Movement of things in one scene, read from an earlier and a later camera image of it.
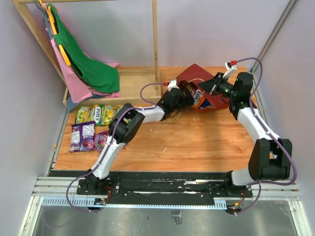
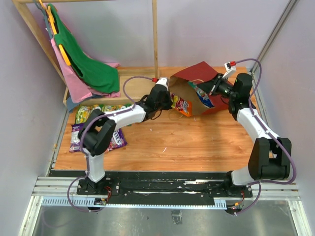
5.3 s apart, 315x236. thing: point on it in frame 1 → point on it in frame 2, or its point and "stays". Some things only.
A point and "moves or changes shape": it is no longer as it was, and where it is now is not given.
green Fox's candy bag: [108, 112] stays
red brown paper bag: [196, 74] moves or changes shape
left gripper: [188, 101] → [169, 105]
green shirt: [101, 76] stays
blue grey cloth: [70, 104] stays
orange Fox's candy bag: [198, 95] moves or changes shape
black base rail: [165, 188] stays
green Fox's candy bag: [87, 113] stays
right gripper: [212, 86] stays
